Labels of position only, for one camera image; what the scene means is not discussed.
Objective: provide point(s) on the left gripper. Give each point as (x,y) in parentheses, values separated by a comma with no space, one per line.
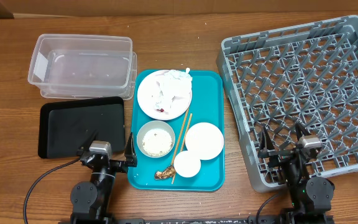
(130,158)

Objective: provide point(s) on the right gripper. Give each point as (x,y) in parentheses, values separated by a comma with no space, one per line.
(286,154)

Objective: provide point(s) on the grey bowl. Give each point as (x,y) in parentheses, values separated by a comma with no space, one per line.
(154,125)

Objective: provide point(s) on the gold foil wrapper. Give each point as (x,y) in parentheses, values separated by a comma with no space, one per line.
(169,172)

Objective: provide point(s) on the white cup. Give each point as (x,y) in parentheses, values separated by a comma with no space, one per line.
(186,164)

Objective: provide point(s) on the small white plate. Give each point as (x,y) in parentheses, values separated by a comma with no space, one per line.
(205,140)

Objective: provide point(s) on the white tissue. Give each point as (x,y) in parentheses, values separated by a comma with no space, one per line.
(172,85)

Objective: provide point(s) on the cooked white rice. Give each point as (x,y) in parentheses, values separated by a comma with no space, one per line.
(157,142)

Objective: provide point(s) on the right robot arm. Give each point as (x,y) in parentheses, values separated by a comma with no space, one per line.
(310,196)

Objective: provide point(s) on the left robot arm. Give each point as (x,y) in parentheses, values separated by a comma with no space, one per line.
(90,199)

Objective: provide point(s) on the grey dishwasher rack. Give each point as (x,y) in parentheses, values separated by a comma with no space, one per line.
(304,74)

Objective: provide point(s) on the clear plastic waste bin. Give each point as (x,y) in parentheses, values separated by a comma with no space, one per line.
(70,66)

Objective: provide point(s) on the black plastic tray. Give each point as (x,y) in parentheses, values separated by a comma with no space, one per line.
(65,125)

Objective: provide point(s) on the teal serving tray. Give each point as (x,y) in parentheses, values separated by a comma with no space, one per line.
(207,107)

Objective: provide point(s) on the large white plate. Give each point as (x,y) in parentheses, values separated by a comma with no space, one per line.
(147,90)

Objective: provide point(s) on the left wooden chopstick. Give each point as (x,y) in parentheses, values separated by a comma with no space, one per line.
(180,135)

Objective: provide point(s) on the wooden chopstick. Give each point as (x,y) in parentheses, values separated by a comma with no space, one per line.
(180,135)
(182,143)

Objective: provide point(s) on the right wooden chopstick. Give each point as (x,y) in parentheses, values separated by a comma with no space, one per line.
(182,143)

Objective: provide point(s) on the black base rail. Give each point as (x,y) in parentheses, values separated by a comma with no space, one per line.
(263,219)

